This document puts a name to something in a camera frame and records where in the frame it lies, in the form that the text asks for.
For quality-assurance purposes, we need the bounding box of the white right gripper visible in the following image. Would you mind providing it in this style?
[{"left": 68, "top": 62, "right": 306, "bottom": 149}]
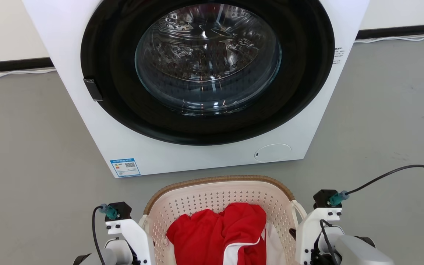
[{"left": 289, "top": 208, "right": 343, "bottom": 265}]

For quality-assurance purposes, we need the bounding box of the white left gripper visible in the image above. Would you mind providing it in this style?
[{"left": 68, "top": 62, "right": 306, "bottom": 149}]
[{"left": 106, "top": 218, "right": 156, "bottom": 265}]

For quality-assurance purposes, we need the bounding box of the beige perforated laundry basket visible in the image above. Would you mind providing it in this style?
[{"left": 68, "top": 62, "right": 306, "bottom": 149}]
[{"left": 138, "top": 175, "right": 308, "bottom": 265}]

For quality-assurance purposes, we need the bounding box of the red and white garment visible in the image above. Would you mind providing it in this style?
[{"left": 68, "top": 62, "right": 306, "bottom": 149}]
[{"left": 166, "top": 202, "right": 287, "bottom": 265}]

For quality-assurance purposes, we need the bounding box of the blue energy label sticker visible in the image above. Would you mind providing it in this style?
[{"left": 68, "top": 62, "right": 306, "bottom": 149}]
[{"left": 110, "top": 158, "right": 141, "bottom": 178}]

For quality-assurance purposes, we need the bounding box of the round white filter cover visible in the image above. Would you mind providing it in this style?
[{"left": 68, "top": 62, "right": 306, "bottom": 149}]
[{"left": 254, "top": 144, "right": 292, "bottom": 163}]

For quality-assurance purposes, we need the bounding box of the white front-load washing machine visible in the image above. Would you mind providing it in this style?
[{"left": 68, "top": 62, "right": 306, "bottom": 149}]
[{"left": 21, "top": 0, "right": 371, "bottom": 179}]

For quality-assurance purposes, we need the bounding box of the black round washer door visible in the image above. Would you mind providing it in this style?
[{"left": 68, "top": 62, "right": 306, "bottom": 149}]
[{"left": 80, "top": 0, "right": 335, "bottom": 146}]

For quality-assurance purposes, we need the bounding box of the small printed warning label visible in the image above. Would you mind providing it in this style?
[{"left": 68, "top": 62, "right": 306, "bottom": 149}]
[{"left": 332, "top": 46, "right": 346, "bottom": 66}]

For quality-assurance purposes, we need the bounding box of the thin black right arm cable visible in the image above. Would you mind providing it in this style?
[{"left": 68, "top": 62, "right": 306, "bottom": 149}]
[{"left": 319, "top": 219, "right": 340, "bottom": 265}]

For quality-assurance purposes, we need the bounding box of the black left cable teal plug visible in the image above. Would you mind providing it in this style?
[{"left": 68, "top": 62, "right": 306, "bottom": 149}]
[{"left": 92, "top": 204, "right": 120, "bottom": 265}]

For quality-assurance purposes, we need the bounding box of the black cable teal plug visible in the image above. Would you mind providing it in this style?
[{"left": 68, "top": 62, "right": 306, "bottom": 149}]
[
  {"left": 92, "top": 204, "right": 120, "bottom": 265},
  {"left": 328, "top": 165, "right": 424, "bottom": 207}
]

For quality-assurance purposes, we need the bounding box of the black right cable teal plug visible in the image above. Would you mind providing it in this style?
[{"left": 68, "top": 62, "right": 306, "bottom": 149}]
[{"left": 328, "top": 165, "right": 424, "bottom": 207}]

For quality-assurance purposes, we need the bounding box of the white floor cable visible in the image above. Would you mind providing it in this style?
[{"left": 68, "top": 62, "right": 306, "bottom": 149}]
[
  {"left": 354, "top": 32, "right": 424, "bottom": 43},
  {"left": 0, "top": 68, "right": 57, "bottom": 81}
]

